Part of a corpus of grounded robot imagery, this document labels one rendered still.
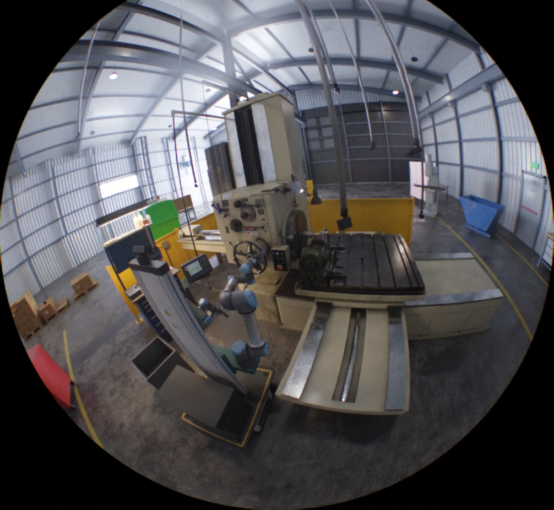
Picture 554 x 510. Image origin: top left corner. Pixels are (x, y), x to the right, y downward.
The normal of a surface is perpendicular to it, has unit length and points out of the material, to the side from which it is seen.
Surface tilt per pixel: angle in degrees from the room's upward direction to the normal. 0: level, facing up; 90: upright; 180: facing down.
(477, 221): 90
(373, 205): 90
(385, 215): 90
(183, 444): 0
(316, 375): 0
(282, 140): 90
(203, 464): 0
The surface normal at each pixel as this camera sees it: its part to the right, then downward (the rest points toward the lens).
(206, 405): -0.16, -0.92
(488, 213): -0.98, 0.18
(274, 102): -0.40, 0.39
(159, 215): 0.88, -0.08
